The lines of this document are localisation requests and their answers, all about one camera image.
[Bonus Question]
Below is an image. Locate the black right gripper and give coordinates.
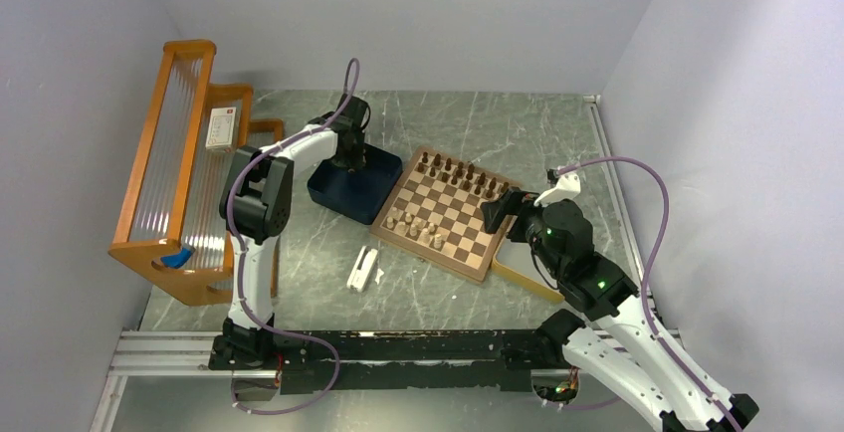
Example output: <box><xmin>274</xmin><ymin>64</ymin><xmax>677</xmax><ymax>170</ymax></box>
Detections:
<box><xmin>480</xmin><ymin>185</ymin><xmax>569</xmax><ymax>279</ymax></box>

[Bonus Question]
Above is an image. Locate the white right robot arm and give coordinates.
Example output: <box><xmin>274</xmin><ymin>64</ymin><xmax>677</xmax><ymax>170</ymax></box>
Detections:
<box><xmin>481</xmin><ymin>187</ymin><xmax>759</xmax><ymax>431</ymax></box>

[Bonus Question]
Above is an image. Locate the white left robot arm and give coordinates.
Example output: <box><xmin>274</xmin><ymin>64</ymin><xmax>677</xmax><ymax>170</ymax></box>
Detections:
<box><xmin>219</xmin><ymin>94</ymin><xmax>371</xmax><ymax>368</ymax></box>

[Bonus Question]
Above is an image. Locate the yellow tray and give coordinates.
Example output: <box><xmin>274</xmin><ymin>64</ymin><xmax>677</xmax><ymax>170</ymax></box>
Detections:
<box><xmin>491</xmin><ymin>239</ymin><xmax>563</xmax><ymax>304</ymax></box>

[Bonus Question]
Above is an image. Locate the dark blue tray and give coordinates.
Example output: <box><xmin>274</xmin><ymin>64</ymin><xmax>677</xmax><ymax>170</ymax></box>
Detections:
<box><xmin>307</xmin><ymin>143</ymin><xmax>403</xmax><ymax>225</ymax></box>

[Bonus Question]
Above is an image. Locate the wooden chessboard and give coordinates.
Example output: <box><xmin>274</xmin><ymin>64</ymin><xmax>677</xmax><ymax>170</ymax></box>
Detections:
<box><xmin>370</xmin><ymin>145</ymin><xmax>518</xmax><ymax>284</ymax></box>

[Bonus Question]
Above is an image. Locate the white card box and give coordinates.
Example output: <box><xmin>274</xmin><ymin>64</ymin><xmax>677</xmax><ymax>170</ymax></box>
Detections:
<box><xmin>205</xmin><ymin>107</ymin><xmax>237</xmax><ymax>151</ymax></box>

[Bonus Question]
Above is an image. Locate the white stapler-like device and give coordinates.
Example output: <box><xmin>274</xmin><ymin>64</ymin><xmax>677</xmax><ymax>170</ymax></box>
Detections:
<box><xmin>346</xmin><ymin>246</ymin><xmax>379</xmax><ymax>293</ymax></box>

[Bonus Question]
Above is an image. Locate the orange wooden rack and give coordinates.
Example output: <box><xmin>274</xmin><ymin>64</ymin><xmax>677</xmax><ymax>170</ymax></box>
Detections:
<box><xmin>108</xmin><ymin>40</ymin><xmax>285</xmax><ymax>307</ymax></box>

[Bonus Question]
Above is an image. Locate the blue object on rack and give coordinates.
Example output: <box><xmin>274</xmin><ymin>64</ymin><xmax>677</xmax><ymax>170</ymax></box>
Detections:
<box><xmin>159</xmin><ymin>246</ymin><xmax>194</xmax><ymax>269</ymax></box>

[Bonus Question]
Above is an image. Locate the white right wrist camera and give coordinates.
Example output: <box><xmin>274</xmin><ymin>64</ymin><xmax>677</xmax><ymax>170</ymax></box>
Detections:
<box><xmin>533</xmin><ymin>169</ymin><xmax>581</xmax><ymax>207</ymax></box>

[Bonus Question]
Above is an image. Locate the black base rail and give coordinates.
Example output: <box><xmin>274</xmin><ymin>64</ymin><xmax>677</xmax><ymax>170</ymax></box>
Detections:
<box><xmin>208</xmin><ymin>329</ymin><xmax>571</xmax><ymax>395</ymax></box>

